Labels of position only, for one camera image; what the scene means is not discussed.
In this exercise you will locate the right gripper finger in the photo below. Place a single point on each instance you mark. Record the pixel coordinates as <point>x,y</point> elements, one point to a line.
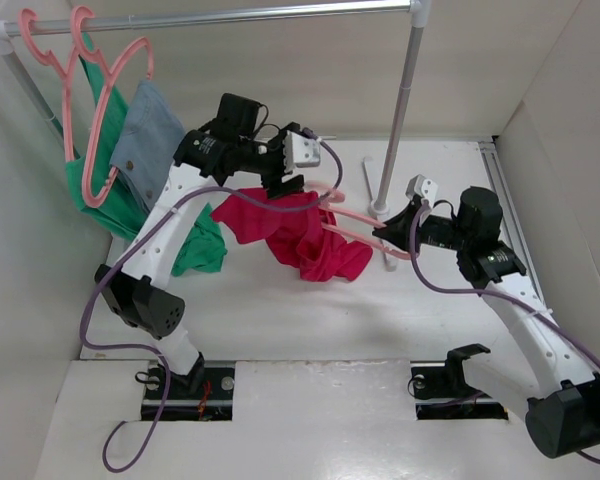
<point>399,224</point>
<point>398,239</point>

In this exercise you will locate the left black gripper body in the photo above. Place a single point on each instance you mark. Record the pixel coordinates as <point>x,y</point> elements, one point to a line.
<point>267,159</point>

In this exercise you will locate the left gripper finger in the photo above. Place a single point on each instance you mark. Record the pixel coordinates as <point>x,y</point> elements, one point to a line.
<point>278,188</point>
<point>287,133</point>

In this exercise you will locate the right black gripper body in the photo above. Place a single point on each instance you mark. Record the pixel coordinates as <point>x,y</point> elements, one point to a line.
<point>438,231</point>

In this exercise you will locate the pink plastic hanger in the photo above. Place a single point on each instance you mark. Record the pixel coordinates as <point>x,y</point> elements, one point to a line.
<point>328,202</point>

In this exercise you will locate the red t shirt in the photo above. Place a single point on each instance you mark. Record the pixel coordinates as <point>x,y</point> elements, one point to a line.
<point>296,239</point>

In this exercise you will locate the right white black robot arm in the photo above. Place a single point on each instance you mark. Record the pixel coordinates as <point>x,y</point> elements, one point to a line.
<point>560,404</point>

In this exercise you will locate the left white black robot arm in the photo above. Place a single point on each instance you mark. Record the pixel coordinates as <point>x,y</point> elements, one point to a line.
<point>205,158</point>

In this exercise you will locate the green t shirt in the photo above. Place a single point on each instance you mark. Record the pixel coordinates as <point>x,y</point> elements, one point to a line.
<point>203,249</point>

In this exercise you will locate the pink hanger holding denim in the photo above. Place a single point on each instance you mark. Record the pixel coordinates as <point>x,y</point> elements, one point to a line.
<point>110,76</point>

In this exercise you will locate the pink hanger holding green shirt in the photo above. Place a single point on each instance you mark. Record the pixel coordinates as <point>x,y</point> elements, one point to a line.
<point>65,75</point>

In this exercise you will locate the blue denim garment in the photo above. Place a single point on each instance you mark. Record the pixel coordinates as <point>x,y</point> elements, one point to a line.
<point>149,138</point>

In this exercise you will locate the metal clothes rack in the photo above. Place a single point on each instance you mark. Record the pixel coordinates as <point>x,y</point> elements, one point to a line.
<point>419,11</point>

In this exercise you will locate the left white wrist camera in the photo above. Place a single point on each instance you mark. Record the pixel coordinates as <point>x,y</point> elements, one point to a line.
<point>300,152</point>

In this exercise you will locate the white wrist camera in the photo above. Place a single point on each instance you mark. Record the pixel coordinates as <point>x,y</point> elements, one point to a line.
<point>423,188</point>
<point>300,152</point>

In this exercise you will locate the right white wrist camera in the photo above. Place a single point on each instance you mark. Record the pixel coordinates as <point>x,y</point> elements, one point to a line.
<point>423,188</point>

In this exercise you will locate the aluminium rail right side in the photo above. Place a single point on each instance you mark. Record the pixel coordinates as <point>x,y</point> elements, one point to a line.
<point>511,225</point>

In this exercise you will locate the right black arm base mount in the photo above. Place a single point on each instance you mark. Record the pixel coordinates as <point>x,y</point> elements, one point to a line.
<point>441,393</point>

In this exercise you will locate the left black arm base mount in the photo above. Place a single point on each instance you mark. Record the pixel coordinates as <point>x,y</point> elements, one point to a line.
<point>211,401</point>

